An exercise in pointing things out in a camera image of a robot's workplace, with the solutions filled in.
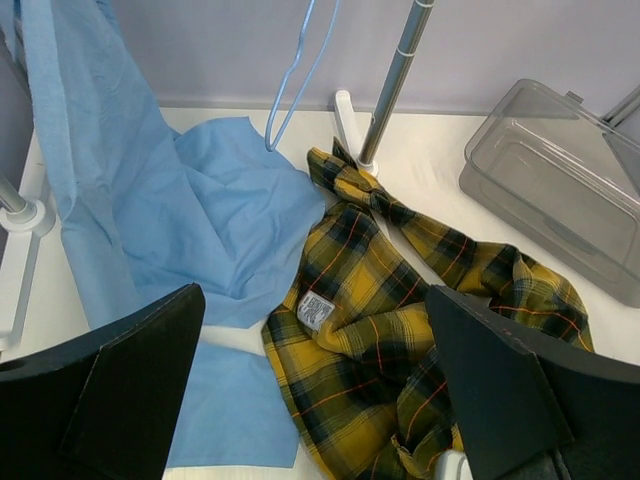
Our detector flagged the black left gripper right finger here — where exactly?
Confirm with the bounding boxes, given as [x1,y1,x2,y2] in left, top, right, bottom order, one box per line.
[426,286,639,479]

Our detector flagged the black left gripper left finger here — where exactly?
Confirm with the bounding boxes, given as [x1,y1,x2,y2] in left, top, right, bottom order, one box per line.
[1,284,205,479]

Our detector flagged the yellow plaid shirt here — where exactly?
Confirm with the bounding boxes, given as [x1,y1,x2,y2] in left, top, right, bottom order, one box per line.
[262,144,593,479]

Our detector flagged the light blue shirt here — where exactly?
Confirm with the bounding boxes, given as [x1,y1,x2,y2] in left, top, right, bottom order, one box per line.
[1,1,325,468]

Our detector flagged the light blue wire hanger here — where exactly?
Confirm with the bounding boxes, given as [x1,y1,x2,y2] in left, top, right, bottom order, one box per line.
[264,0,341,152]

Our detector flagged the white and metal clothes rack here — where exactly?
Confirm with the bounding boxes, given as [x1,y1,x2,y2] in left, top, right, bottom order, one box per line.
[0,0,436,351]

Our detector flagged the clear plastic bin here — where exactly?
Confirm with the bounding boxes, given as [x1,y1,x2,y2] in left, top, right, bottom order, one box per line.
[459,79,639,307]

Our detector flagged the aluminium frame post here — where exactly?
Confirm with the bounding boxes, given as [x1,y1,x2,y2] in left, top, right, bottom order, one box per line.
[601,86,640,127]

